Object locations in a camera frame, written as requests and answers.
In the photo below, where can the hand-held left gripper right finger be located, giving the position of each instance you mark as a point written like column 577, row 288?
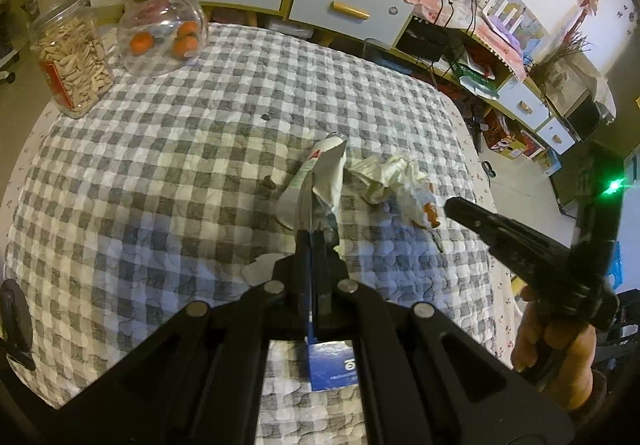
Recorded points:
column 322, row 275

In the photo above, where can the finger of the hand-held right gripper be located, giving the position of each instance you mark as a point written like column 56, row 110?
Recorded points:
column 520, row 250

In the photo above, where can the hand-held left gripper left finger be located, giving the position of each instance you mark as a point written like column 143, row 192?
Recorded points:
column 302, row 270

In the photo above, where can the small blue tissue pack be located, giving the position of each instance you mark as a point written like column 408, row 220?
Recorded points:
column 330, row 365

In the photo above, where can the torn grey carton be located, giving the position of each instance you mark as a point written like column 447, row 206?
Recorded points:
column 325, row 175

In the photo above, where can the white paper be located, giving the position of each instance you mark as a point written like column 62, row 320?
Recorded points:
column 395, row 180

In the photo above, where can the person's right hand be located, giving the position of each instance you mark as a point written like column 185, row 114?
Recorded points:
column 575, row 355

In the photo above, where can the cream cherry print tablecloth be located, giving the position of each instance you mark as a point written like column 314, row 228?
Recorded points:
column 484, row 185

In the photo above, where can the blue cardboard box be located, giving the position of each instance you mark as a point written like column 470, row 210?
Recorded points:
column 550, row 164

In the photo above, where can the dark grey refrigerator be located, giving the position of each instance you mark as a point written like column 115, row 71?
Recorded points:
column 575, row 175

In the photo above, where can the colourful cardboard box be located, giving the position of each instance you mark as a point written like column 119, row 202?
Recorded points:
column 502, row 137

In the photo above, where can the low yellow cabinet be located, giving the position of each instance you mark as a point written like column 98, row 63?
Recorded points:
column 505, row 120

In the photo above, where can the black television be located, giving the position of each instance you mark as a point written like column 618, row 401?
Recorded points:
column 585, row 120

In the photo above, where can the green bag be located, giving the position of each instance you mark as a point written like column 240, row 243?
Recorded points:
column 475, row 77

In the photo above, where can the beige cloth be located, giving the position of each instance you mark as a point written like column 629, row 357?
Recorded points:
column 600, row 90

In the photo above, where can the dried plant bunch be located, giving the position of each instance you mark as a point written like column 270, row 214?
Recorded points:
column 560, row 60

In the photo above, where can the colourful picture board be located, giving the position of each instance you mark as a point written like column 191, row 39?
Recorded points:
column 530, row 32

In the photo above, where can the black box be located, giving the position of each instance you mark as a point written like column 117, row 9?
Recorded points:
column 422, row 42

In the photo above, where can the white router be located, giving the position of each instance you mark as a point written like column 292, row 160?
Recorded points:
column 502, row 15

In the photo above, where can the orange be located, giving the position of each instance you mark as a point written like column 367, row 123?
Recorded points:
column 188, row 29
column 141, row 42
column 184, row 46

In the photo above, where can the clear snack jar red label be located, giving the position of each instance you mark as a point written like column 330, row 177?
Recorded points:
column 70, row 65

